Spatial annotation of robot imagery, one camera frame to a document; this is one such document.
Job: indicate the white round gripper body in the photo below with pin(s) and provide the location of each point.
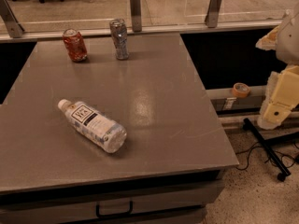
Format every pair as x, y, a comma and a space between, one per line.
290, 41

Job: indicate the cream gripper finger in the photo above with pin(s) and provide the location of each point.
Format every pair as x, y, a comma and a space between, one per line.
281, 97
268, 41

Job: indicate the clear plastic water bottle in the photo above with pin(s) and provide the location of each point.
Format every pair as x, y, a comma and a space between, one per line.
91, 123

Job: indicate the roll of tan tape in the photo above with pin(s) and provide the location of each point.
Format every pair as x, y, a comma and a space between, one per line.
240, 90

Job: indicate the grey table drawer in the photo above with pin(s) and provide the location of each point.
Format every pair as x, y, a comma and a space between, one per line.
175, 204

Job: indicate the silver blue drink can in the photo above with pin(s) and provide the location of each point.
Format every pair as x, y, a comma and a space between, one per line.
118, 31

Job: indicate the red soda can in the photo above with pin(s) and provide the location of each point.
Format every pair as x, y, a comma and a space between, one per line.
75, 45

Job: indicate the clear glass barrier panel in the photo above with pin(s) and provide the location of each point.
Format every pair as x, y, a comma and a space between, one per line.
56, 15

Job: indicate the grey metal floor rail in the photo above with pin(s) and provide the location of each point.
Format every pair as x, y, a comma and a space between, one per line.
223, 100

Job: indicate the right metal glass bracket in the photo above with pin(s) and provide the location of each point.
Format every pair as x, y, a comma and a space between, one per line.
212, 15

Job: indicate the metal glass bracket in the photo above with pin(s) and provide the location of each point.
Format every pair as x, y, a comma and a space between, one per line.
212, 15
135, 8
14, 28

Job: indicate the middle metal glass bracket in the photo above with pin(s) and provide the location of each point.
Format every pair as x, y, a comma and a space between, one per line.
135, 8

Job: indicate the black drawer handle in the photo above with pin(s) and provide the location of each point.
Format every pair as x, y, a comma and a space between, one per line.
114, 209

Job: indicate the left metal glass bracket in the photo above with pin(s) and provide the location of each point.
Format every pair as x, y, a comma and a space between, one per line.
14, 28

